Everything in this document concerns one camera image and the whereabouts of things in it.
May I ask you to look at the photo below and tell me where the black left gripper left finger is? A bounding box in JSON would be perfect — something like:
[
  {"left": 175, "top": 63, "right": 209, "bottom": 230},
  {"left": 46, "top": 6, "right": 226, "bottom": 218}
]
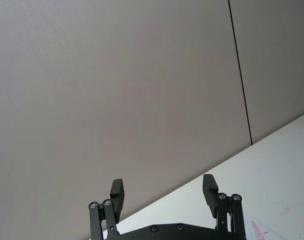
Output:
[{"left": 88, "top": 178, "right": 126, "bottom": 240}]

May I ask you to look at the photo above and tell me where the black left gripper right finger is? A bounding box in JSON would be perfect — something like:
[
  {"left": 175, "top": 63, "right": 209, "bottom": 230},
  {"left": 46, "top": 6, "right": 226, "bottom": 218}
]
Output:
[{"left": 202, "top": 174, "right": 247, "bottom": 234}]

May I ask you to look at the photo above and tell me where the white sheet with red print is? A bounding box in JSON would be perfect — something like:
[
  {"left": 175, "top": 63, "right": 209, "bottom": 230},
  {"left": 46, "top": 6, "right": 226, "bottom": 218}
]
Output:
[{"left": 250, "top": 219, "right": 271, "bottom": 240}]

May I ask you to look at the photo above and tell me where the white table cloth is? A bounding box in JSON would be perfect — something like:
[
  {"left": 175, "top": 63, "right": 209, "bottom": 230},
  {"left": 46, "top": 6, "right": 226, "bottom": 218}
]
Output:
[{"left": 84, "top": 109, "right": 304, "bottom": 240}]

